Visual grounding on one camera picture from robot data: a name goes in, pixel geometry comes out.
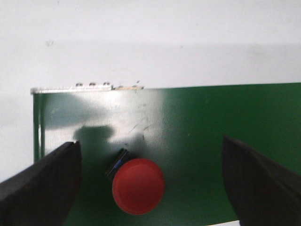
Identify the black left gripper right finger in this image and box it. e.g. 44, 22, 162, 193
222, 136, 301, 226

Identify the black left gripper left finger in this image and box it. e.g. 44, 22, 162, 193
0, 142, 82, 226

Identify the red push button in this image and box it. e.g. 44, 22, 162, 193
105, 148, 165, 215

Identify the green conveyor belt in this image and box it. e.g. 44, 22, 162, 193
32, 83, 301, 226

